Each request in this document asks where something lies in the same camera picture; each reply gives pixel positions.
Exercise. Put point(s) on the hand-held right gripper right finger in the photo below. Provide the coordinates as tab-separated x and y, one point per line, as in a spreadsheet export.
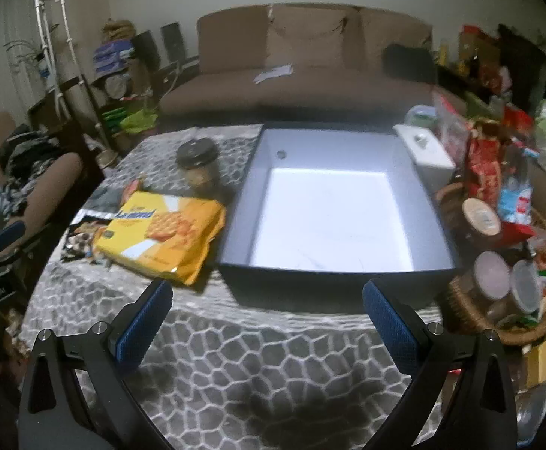
392	333

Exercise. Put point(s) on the round tub barcode lid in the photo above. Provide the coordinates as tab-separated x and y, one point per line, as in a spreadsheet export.
482	218

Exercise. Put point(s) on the wicker basket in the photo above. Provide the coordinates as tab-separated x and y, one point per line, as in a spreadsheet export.
469	318

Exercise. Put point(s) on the clear red printed bag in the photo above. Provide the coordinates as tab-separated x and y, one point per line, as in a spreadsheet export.
451	126

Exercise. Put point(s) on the round metal tin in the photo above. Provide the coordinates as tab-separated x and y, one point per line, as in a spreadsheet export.
117	86

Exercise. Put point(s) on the plastic container pink lid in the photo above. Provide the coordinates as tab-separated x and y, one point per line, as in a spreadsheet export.
492	274

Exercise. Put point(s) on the yellow cracker packet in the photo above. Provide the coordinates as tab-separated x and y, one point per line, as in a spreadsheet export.
160	229

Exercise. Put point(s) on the grey storage box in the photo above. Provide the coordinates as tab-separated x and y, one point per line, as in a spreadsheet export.
329	215

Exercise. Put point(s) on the white tissue box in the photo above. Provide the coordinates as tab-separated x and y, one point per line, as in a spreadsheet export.
429	159

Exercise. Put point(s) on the black cushion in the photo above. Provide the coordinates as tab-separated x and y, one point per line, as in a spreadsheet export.
408	63

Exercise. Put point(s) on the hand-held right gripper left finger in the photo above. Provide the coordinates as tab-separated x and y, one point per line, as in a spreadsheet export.
144	333

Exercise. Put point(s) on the brown sofa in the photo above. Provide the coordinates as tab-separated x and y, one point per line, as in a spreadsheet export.
301	93

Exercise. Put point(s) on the pile of clothes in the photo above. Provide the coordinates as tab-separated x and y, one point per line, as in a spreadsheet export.
15	168

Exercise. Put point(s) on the green lidded container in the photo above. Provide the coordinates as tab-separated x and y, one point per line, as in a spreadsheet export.
420	115

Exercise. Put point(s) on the white coat rack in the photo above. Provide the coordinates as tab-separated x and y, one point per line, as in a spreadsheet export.
59	56

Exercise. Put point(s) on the green bag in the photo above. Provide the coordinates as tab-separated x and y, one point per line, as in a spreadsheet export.
134	121

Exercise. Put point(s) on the blue white snack packet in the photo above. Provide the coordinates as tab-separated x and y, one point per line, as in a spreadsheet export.
515	199

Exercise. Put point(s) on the clear cookie jar black lid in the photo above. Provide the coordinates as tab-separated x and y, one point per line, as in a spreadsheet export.
198	168

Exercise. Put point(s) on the white paper sheet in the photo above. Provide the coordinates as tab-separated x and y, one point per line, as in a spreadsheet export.
273	74

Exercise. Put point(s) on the dark wooden shelf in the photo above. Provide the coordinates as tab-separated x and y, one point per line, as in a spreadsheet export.
78	103

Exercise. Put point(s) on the clear plastic container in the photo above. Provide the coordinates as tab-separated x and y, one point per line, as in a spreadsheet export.
526	286

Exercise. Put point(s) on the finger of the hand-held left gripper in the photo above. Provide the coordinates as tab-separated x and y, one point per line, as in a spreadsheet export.
8	234

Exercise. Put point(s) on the brown armchair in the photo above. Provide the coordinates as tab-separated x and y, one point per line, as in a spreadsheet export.
52	178

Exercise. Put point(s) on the stack of blue packs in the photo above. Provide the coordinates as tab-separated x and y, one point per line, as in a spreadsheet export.
113	56

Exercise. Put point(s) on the red snack packet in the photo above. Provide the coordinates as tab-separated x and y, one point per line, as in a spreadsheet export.
483	164

